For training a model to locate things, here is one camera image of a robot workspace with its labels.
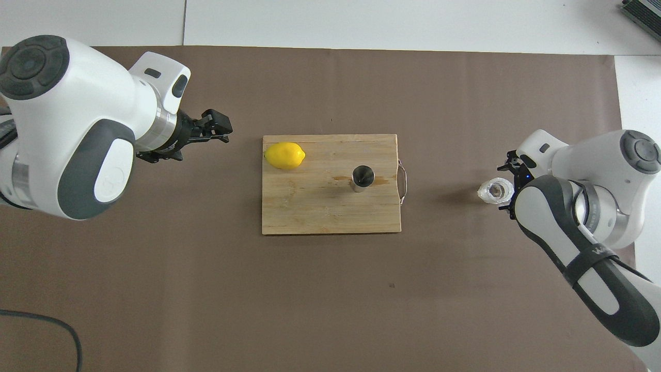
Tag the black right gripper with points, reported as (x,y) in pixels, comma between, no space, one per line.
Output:
(525,173)

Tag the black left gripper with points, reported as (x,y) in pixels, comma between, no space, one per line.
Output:
(188,132)

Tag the small clear glass cup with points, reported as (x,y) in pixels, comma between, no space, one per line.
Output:
(493,191)

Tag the steel cocktail jigger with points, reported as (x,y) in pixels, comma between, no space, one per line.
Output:
(362,176)

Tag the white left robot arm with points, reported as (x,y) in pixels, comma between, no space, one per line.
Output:
(77,103)

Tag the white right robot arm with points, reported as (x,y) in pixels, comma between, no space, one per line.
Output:
(594,165)

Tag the yellow lemon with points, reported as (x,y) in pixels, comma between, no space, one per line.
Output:
(284,156)

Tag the wooden cutting board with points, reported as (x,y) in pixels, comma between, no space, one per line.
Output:
(310,206)

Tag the brown paper table mat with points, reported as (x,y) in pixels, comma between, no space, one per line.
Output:
(310,289)

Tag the grey ribbed device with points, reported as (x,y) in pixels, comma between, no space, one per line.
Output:
(648,13)

